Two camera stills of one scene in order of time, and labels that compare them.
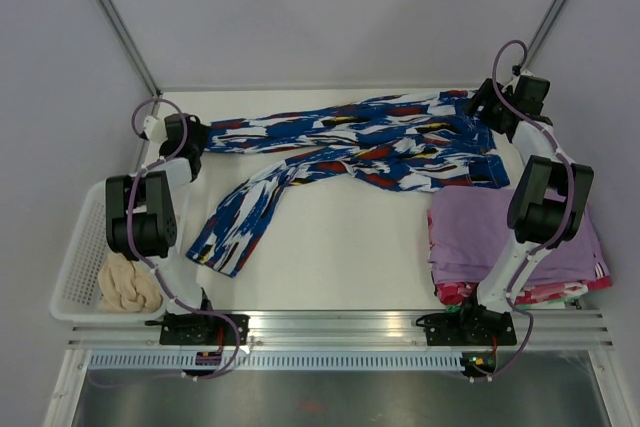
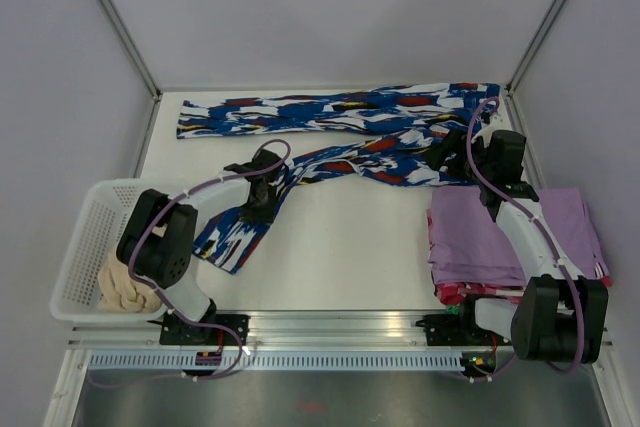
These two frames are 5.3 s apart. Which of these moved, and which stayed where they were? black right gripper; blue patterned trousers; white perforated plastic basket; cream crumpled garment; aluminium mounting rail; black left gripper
Moved: blue patterned trousers; black left gripper; black right gripper
Stayed: white perforated plastic basket; aluminium mounting rail; cream crumpled garment
